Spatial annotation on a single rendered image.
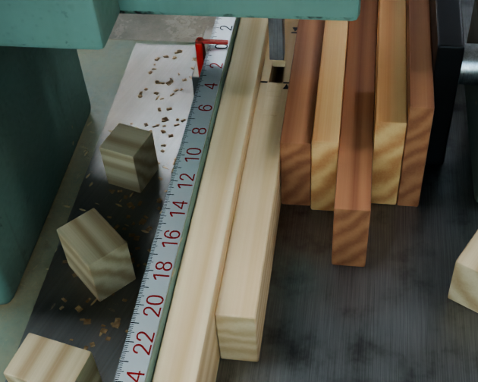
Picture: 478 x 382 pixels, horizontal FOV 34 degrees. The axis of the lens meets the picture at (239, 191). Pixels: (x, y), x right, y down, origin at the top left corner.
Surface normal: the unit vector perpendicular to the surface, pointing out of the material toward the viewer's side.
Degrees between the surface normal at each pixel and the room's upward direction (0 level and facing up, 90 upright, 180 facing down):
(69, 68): 90
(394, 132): 90
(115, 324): 3
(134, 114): 0
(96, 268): 90
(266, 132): 0
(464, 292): 90
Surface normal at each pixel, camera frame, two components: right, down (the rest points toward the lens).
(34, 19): -0.14, 0.72
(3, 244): 0.99, 0.07
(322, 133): -0.06, -0.69
